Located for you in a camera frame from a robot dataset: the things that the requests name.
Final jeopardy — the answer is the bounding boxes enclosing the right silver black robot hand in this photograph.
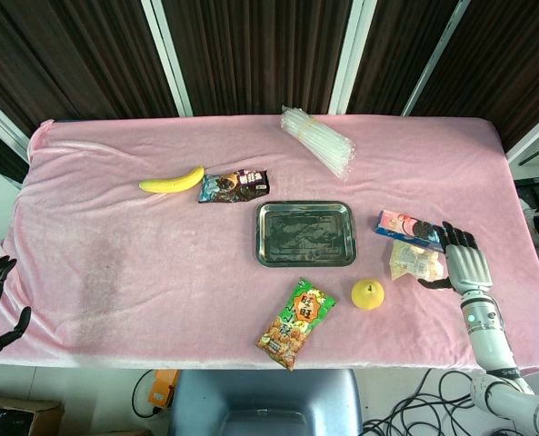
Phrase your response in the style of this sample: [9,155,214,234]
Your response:
[417,221,494,296]

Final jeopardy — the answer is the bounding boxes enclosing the clear bag of pastries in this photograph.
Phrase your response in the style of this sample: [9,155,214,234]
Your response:
[389,240,448,283]

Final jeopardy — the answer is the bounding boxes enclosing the metal tray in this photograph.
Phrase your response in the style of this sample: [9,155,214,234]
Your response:
[255,200,359,269]

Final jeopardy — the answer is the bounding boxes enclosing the blue cookie box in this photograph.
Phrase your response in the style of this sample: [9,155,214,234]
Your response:
[374,209,447,253]

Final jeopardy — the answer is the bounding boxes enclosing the yellow apple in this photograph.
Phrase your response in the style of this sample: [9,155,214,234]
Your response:
[351,278,386,312]

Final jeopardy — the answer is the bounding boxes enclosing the cardboard box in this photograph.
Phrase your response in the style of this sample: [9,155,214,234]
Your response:
[0,392,65,436]

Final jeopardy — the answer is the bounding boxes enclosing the pink table cloth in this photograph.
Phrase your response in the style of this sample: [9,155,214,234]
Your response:
[0,114,539,374]

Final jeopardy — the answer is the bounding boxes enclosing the green snack bag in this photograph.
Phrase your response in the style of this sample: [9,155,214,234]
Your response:
[255,277,338,372]

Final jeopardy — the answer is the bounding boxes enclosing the orange power strip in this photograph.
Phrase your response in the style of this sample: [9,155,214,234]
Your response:
[152,369,181,413]

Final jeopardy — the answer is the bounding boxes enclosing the pack of clear straws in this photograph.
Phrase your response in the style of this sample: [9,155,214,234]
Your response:
[280,104,356,183]

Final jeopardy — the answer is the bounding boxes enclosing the yellow banana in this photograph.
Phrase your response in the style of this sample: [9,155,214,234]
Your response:
[138,165,205,194]

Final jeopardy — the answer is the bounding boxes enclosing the blue grey chair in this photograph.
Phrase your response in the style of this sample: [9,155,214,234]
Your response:
[166,368,364,436]

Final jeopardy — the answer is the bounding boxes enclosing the dark chocolate snack packet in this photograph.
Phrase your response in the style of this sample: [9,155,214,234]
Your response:
[197,169,270,204]

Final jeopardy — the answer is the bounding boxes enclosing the black cables on floor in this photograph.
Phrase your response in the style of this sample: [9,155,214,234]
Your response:
[362,368,493,436]

